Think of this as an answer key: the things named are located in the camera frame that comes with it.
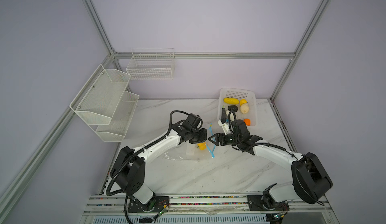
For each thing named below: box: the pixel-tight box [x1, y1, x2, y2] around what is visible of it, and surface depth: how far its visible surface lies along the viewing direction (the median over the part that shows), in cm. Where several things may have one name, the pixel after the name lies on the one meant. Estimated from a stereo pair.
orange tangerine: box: [243, 118, 251, 126], surface depth 103 cm
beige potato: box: [240, 103, 250, 115], surface depth 110 cm
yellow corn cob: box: [223, 97, 240, 105], surface depth 117 cm
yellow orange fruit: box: [197, 141, 207, 151], surface depth 88 cm
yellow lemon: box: [239, 98, 248, 107], surface depth 117 cm
